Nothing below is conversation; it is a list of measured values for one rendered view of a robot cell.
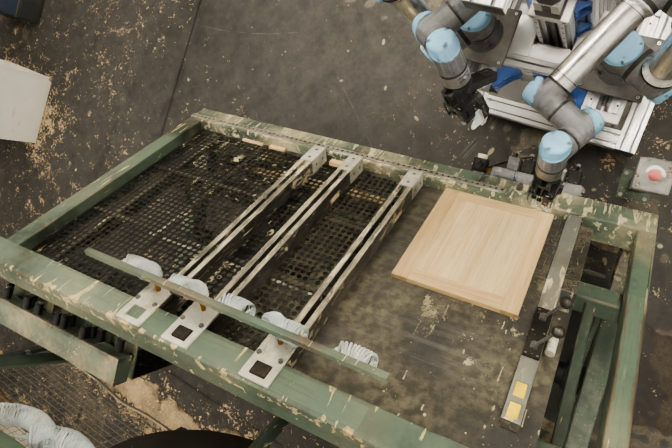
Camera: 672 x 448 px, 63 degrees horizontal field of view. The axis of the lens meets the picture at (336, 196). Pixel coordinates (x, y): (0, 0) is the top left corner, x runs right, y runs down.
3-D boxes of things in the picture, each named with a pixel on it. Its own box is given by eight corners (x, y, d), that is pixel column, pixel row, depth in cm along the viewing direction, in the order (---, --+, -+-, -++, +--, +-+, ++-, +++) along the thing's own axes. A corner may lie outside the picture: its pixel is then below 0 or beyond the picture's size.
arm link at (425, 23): (452, 12, 147) (469, 33, 139) (419, 41, 150) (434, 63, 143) (437, -7, 141) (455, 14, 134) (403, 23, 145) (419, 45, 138)
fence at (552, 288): (580, 225, 209) (582, 217, 207) (517, 433, 144) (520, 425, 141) (566, 221, 211) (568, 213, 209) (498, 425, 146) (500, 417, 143)
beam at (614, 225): (651, 236, 210) (660, 214, 204) (649, 256, 202) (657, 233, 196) (207, 125, 302) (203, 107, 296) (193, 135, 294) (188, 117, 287)
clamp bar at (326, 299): (427, 186, 234) (429, 138, 220) (272, 410, 153) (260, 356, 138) (405, 180, 239) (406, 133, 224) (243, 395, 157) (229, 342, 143)
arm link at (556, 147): (582, 139, 138) (557, 159, 137) (575, 161, 147) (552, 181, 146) (557, 121, 142) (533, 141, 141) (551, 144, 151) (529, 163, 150)
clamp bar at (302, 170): (330, 161, 254) (327, 115, 240) (147, 347, 172) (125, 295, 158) (312, 157, 259) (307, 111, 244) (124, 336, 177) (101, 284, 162)
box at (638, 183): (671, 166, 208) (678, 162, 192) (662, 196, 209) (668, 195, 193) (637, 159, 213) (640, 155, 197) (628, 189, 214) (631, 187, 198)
